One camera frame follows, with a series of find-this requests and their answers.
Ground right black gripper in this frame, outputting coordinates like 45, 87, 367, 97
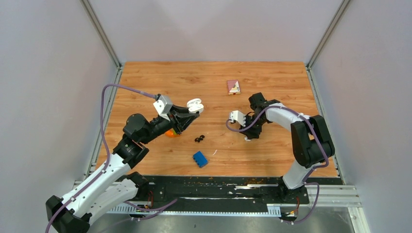
239, 114, 266, 139

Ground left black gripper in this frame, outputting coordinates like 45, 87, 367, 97
140, 104, 200, 145

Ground white earbud charging case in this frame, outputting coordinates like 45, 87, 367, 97
187, 98, 204, 114

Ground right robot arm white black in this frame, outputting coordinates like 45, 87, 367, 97
240, 93, 335, 203

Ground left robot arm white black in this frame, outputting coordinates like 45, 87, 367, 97
46, 99, 204, 233

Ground black earbuds pair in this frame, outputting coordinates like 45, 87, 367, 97
194, 135, 205, 143

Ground orange green toy block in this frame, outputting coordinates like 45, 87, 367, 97
164, 129, 180, 138

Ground blue toy brick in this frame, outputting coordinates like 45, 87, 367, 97
192, 151, 208, 168

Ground red white card box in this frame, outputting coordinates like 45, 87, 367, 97
226, 80, 241, 95

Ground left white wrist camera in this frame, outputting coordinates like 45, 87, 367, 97
153, 94, 173, 121

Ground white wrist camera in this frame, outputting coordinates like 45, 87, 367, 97
153, 94, 173, 121
229, 110, 246, 127

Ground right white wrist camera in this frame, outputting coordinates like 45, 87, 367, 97
229, 110, 246, 127

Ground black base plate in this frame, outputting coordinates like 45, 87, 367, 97
117, 175, 310, 214

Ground slotted white cable duct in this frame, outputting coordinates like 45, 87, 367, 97
107, 203, 282, 217

